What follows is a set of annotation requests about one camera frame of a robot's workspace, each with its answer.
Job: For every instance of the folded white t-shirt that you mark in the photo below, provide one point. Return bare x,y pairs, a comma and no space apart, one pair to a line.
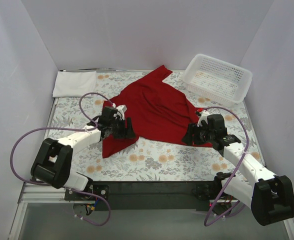
74,84

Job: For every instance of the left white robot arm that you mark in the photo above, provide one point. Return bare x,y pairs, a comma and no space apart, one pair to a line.
53,162

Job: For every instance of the white plastic basket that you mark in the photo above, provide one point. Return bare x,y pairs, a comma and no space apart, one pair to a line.
217,80

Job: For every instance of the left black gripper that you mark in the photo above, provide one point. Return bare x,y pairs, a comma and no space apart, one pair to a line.
124,129

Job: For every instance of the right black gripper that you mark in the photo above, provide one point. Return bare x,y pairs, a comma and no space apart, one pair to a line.
194,136

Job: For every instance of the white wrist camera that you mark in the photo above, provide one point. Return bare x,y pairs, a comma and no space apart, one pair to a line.
120,111
202,117

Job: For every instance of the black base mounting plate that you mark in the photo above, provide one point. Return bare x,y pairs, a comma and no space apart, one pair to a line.
157,195

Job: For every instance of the floral patterned table mat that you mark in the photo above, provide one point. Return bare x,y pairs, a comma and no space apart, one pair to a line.
148,160

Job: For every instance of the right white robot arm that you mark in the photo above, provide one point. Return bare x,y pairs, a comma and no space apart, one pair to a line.
269,196

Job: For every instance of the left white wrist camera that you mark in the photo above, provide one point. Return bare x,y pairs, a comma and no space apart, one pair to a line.
120,111

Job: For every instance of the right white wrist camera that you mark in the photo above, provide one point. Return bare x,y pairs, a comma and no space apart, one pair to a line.
202,117

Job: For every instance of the red t-shirt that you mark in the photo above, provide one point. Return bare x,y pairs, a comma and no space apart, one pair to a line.
158,112

